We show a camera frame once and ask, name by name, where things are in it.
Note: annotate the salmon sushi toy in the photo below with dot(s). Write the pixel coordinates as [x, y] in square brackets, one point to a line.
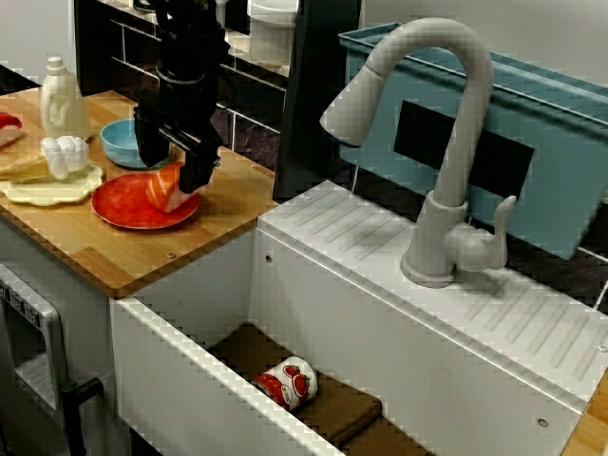
[164, 192]

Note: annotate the grey toy oven door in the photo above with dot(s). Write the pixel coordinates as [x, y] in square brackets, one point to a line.
[47, 332]

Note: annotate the light blue plastic bin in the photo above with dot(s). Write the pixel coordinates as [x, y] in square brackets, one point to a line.
[546, 119]

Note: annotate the toy ice cream cone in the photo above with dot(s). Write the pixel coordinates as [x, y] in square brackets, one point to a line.
[66, 154]

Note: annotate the plain white canister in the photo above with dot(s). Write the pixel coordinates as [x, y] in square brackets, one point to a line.
[271, 38]

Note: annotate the light blue bowl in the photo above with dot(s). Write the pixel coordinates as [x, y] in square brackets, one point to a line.
[119, 140]

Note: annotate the red tuna sushi toy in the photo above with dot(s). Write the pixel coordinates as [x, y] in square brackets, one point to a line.
[7, 126]

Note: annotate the cream scalloped plate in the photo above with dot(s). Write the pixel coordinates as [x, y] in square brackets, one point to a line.
[43, 195]

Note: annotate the white toy detergent bottle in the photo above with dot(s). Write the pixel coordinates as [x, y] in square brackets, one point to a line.
[62, 109]

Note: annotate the black rectangular label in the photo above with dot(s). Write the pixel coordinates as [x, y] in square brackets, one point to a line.
[499, 161]

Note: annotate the white toy kitchen sink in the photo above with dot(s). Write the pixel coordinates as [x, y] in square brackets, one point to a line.
[380, 332]

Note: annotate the black upright post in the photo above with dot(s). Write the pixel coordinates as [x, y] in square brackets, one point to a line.
[309, 119]

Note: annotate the grey toy faucet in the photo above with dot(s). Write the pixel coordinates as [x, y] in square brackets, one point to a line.
[456, 166]

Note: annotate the brown folded cloth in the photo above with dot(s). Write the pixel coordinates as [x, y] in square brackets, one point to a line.
[342, 413]

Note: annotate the red plate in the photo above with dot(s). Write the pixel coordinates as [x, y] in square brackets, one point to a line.
[123, 204]

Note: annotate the tomato soup can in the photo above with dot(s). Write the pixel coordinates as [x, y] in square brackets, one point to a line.
[290, 382]

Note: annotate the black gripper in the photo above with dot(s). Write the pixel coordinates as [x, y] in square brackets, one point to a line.
[190, 114]

